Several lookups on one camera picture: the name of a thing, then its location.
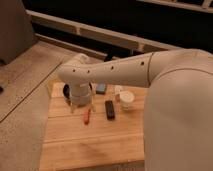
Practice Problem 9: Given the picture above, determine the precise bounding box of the dark ceramic bowl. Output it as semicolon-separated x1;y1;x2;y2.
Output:
63;84;70;99

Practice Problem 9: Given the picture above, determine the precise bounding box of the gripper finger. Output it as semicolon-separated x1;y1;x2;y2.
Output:
90;102;96;112
70;102;74;113

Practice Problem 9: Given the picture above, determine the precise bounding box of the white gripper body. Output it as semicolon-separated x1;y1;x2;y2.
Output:
69;83;91;106

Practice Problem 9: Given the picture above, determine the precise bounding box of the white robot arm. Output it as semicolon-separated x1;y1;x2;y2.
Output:
59;49;213;171

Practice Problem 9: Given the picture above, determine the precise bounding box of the blue sponge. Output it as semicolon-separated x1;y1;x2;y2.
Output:
96;84;107;94

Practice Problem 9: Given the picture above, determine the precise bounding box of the white ceramic cup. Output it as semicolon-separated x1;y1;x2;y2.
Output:
119;91;135;110

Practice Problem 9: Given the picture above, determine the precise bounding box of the white window frame rail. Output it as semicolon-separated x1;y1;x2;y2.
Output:
27;10;178;53

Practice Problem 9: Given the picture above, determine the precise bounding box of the dark brown rectangular block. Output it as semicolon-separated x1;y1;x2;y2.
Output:
105;100;115;120

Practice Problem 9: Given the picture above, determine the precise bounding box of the small black object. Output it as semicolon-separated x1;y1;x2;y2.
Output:
104;54;113;62

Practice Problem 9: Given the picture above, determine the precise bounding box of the grey cabinet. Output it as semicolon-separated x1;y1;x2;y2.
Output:
0;0;37;64

